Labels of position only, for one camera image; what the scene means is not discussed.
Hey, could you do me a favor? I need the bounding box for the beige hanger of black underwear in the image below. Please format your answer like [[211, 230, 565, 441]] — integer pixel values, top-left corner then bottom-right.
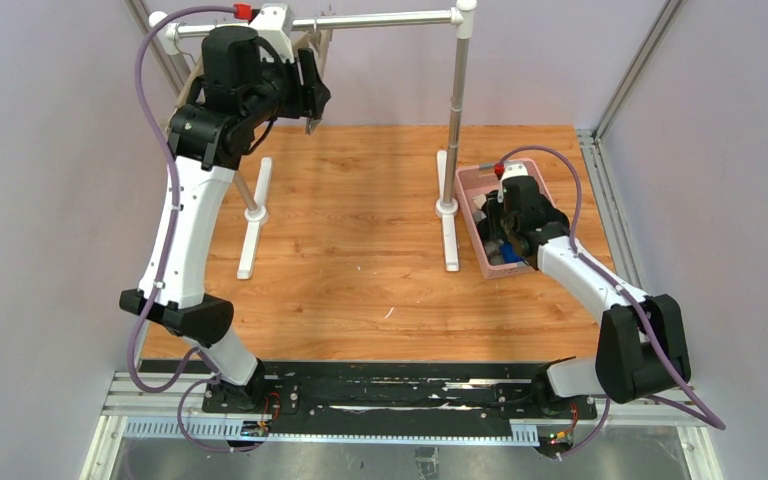
[[293, 13, 333, 135]]

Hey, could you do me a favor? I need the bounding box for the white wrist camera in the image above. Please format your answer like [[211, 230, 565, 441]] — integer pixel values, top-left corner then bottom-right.
[[497, 161, 530, 202], [249, 3, 295, 64]]

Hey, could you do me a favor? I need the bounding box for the grey underwear beige waistband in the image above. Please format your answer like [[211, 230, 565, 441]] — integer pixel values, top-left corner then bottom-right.
[[473, 194, 505, 266]]

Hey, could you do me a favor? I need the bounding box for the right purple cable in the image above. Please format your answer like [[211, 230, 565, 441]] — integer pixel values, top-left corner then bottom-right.
[[493, 145, 727, 432]]

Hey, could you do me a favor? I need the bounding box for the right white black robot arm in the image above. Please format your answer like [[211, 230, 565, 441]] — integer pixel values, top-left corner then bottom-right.
[[487, 175, 691, 403]]

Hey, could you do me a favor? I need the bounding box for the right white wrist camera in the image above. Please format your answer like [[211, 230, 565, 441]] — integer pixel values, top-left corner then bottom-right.
[[497, 161, 530, 202]]

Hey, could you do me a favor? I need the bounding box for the pink plastic basket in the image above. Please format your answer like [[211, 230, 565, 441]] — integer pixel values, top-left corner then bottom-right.
[[455, 158, 569, 280]]

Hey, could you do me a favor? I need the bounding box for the black underwear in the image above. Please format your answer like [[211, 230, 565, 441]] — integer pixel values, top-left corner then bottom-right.
[[476, 197, 507, 243]]

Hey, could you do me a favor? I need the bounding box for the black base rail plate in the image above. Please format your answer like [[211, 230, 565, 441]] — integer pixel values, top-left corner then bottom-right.
[[175, 361, 599, 446]]

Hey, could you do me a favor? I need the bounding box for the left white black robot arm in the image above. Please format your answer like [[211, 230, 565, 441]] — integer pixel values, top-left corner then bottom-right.
[[119, 22, 330, 412]]

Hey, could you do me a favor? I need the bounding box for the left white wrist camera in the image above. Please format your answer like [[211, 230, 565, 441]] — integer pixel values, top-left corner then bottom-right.
[[249, 3, 295, 64]]

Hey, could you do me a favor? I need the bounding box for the empty beige clip hanger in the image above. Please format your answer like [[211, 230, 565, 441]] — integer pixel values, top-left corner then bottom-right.
[[161, 70, 199, 133]]

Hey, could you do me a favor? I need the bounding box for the blue underwear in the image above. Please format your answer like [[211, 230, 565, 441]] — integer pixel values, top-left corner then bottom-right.
[[499, 243, 522, 264]]

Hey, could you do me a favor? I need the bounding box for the white metal clothes rack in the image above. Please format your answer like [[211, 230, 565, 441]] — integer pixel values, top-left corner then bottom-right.
[[141, 1, 477, 280]]

